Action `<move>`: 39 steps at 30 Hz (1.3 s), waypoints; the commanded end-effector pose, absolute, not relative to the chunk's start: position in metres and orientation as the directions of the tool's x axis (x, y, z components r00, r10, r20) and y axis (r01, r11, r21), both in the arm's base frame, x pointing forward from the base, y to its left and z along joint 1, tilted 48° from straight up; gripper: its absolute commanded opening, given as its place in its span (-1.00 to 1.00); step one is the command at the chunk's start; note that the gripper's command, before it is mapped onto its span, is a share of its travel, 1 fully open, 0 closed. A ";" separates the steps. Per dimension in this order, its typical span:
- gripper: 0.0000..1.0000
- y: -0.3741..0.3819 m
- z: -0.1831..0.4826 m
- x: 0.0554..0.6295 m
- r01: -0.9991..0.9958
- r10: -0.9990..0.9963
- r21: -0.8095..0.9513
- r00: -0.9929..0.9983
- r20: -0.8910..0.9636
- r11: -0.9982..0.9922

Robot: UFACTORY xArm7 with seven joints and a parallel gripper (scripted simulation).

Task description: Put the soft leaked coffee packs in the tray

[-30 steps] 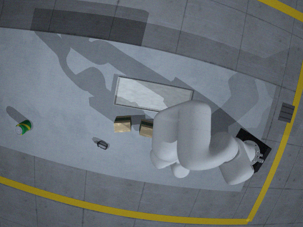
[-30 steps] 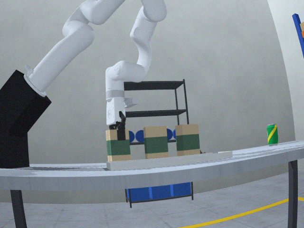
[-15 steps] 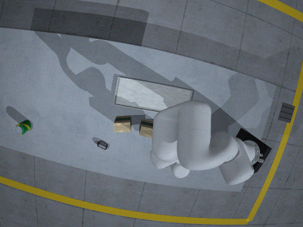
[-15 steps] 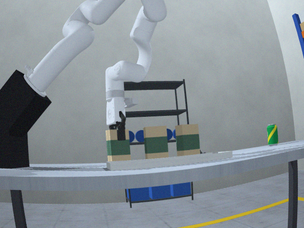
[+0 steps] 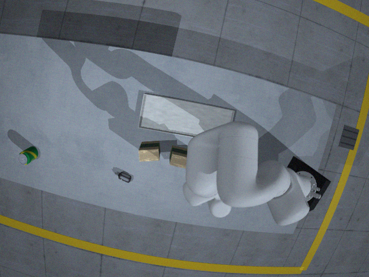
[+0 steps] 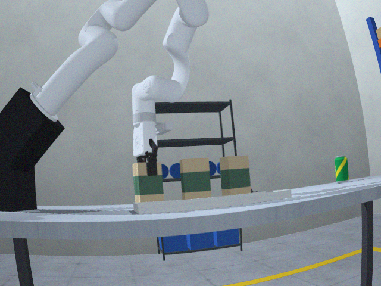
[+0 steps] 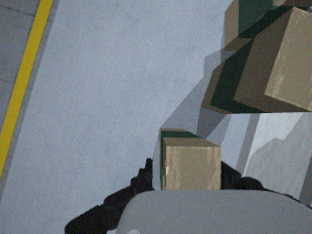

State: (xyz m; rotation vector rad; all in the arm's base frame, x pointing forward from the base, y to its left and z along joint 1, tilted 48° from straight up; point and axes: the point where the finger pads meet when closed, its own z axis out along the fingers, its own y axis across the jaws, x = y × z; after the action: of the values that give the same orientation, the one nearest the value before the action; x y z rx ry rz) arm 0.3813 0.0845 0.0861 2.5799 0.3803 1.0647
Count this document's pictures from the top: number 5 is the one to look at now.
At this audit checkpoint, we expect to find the green drink can with yellow stripe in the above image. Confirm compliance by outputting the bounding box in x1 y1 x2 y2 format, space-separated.
18 147 38 165

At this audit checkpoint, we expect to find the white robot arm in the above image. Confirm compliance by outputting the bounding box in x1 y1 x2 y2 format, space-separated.
183 121 321 226

